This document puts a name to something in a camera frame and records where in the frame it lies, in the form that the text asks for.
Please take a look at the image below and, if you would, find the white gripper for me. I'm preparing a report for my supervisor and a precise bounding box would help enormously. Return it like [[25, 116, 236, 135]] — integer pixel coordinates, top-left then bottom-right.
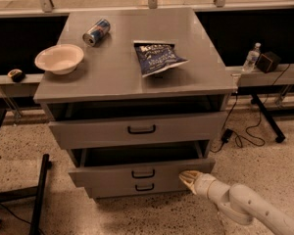
[[178, 170, 230, 204]]

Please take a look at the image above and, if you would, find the grey drawer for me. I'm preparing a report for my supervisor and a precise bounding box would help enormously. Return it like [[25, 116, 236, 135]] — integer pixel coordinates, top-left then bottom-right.
[[69, 141, 216, 189], [49, 112, 226, 150], [85, 182, 187, 199]]

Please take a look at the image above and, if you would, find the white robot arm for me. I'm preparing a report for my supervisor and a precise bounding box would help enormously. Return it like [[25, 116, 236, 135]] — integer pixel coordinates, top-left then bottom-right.
[[179, 170, 294, 235]]

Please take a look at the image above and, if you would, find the grey top drawer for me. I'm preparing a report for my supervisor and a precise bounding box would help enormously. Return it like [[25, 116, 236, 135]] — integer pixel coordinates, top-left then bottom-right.
[[49, 112, 226, 150]]

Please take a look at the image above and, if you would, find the grey bottom drawer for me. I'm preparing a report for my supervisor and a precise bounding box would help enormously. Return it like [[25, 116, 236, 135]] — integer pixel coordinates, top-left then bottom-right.
[[85, 182, 187, 199]]

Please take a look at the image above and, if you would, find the grey metal drawer cabinet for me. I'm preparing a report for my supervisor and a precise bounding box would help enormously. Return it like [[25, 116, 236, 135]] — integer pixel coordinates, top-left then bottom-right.
[[32, 7, 238, 199]]

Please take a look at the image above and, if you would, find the black wheeled stand leg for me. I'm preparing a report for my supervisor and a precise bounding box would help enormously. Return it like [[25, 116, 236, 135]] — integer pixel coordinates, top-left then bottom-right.
[[251, 93, 285, 143]]

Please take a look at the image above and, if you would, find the blue chip bag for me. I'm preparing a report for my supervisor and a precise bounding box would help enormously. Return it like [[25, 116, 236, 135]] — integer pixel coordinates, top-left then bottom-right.
[[133, 41, 188, 77]]

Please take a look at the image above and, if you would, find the clear plastic water bottle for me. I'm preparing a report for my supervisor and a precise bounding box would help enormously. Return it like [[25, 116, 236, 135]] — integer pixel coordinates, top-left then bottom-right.
[[242, 43, 261, 72]]

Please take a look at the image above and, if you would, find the small black box speaker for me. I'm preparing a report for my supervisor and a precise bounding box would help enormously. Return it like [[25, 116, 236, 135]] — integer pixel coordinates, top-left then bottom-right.
[[256, 52, 281, 73]]

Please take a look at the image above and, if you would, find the black metal stand left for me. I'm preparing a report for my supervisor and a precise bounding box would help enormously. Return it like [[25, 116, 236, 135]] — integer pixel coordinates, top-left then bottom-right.
[[0, 110, 52, 235]]

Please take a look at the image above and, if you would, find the blue silver drink can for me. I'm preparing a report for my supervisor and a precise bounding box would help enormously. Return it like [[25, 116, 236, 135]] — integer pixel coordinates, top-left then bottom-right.
[[82, 19, 111, 47]]

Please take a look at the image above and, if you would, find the white bowl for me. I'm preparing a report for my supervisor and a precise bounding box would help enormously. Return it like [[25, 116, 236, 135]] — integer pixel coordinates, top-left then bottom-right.
[[34, 44, 84, 74]]

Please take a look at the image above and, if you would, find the black power adapter with cable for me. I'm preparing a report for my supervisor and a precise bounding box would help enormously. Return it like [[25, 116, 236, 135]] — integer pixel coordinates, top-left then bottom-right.
[[211, 64, 290, 154]]

